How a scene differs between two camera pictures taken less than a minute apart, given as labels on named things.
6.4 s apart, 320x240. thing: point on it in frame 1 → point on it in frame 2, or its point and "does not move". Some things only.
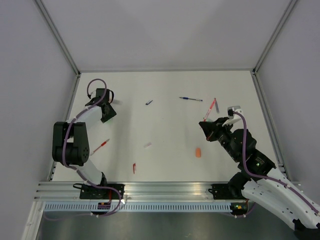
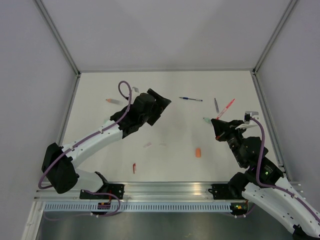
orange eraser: (198, 152) does not move
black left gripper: (112, 114) → (163, 103)
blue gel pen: (186, 98) does not move
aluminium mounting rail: (135, 191) does not move
